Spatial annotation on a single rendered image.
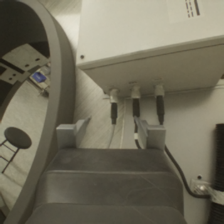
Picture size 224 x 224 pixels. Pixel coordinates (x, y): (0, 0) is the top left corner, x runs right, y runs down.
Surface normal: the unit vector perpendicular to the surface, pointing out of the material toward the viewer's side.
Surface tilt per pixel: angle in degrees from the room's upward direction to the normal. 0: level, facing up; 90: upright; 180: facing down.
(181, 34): 90
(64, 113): 46
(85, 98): 90
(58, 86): 90
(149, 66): 132
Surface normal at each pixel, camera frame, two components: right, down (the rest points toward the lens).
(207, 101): -0.35, -0.26
